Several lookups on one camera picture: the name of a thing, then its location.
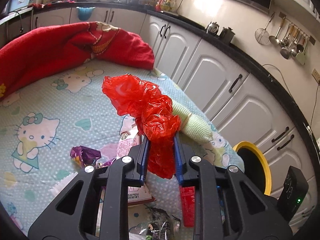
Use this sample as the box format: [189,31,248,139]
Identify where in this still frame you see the black countertop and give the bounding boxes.
[1,12,319,191]

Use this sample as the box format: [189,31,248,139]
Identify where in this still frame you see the purple snack wrapper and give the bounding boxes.
[70,145,101,168]

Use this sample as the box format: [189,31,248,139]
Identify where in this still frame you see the white lower cabinets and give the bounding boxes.
[32,6,318,228]

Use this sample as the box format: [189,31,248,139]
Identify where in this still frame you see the steel kettle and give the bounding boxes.
[206,22,220,35]

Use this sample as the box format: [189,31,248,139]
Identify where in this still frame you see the hanging steel ladles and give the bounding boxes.
[268,16,315,66]

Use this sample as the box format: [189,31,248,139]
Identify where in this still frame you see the black power cable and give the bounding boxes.
[261,63,320,131]

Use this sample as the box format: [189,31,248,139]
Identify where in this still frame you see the hello kitty bed sheet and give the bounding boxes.
[1,61,244,235]

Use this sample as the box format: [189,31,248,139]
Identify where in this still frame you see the condiment bottles group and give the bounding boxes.
[149,0,176,12]

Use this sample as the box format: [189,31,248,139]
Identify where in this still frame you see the black pot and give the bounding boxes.
[219,27,235,45]

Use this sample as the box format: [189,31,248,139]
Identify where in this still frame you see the red floral blanket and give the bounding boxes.
[0,22,155,99]

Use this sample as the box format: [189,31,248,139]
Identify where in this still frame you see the light blue storage box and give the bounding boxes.
[8,0,30,12]

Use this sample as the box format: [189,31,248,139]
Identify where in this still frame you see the blue hanging basket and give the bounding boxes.
[76,7,95,21]

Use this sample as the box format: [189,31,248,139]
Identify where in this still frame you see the yellow rimmed black trash bin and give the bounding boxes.
[233,141,272,196]

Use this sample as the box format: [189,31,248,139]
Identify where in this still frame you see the green knitted cloth roll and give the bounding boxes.
[172,100,213,145]

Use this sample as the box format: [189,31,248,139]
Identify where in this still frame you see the white paper cupcake liner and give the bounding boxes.
[49,172,78,197]

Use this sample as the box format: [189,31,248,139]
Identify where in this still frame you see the red cylindrical bottle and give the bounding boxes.
[180,186,195,228]

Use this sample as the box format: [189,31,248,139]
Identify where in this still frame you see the wire skimmer strainer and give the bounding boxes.
[254,13,274,46]

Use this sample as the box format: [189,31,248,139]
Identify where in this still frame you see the yellow white snack box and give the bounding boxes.
[117,128,155,205]

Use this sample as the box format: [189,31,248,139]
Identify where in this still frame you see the black clear plastic package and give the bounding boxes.
[145,207,181,240]

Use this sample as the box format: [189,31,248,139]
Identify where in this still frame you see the red plastic bag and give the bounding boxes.
[102,74,181,179]

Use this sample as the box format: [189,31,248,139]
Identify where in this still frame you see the wall power socket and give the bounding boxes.
[311,69,320,84]

